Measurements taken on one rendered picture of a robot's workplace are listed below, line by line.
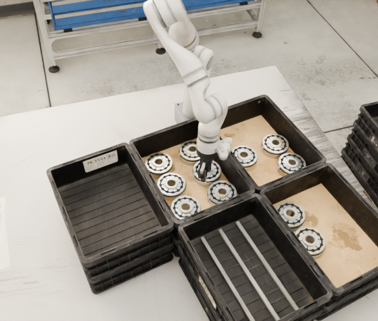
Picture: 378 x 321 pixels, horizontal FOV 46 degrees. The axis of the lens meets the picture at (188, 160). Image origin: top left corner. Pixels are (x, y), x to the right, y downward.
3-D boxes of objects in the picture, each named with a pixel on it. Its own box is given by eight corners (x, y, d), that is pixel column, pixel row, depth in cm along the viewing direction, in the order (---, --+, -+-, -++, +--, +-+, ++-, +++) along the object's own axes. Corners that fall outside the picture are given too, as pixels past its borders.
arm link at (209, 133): (213, 121, 146) (193, 134, 142) (217, 86, 134) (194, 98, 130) (228, 134, 142) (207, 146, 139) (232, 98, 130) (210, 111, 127)
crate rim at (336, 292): (256, 195, 147) (257, 191, 145) (327, 165, 156) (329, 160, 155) (333, 298, 124) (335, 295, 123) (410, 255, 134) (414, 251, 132)
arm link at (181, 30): (171, -21, 123) (191, 17, 147) (141, -5, 124) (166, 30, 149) (183, 7, 121) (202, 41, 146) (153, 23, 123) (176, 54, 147)
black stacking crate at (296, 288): (176, 245, 145) (176, 227, 136) (252, 212, 154) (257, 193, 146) (239, 358, 122) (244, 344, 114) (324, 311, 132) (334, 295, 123)
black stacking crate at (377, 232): (253, 211, 154) (257, 192, 146) (320, 182, 164) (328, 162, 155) (324, 311, 132) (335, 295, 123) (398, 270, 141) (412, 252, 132)
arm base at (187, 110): (179, 105, 191) (182, 75, 178) (199, 101, 194) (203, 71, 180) (186, 120, 186) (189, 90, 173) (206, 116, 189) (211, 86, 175)
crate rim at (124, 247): (46, 173, 151) (44, 169, 149) (127, 145, 161) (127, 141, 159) (83, 269, 128) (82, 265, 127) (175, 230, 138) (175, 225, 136)
